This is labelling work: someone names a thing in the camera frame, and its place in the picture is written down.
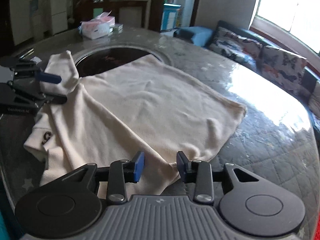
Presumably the butterfly print pillow left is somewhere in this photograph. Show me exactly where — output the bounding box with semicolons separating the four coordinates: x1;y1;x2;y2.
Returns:
209;27;263;72

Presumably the grey plain cushion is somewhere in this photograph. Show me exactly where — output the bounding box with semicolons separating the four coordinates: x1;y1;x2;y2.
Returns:
308;81;320;119

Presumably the blue white cabinet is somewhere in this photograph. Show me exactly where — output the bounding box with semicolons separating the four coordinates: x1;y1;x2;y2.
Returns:
160;3;181;31

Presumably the window with frame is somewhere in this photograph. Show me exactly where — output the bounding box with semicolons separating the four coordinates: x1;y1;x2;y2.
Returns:
249;0;320;55

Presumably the cream beige sweater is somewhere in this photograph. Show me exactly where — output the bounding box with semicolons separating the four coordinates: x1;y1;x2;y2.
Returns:
24;51;247;195

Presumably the small green box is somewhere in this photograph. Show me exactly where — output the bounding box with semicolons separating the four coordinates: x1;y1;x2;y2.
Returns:
112;23;123;33

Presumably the white refrigerator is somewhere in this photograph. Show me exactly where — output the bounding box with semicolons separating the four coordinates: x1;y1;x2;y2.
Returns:
49;0;68;35

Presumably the blue sectional sofa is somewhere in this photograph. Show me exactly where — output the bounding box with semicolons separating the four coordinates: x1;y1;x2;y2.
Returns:
173;21;319;138

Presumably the dark wooden sideboard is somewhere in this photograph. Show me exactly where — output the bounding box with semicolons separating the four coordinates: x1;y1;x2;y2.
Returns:
80;0;148;28

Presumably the dark wooden door frame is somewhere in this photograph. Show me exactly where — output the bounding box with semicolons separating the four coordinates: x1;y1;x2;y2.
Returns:
148;0;200;32

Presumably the butterfly print pillow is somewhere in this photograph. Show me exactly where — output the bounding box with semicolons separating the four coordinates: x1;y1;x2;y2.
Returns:
209;27;263;72
260;46;306;95

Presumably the butterfly print pillow right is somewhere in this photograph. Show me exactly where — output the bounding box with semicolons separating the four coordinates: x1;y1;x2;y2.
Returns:
260;46;306;95

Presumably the pink tissue pack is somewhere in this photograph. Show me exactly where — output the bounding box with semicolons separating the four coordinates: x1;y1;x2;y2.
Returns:
79;12;116;40

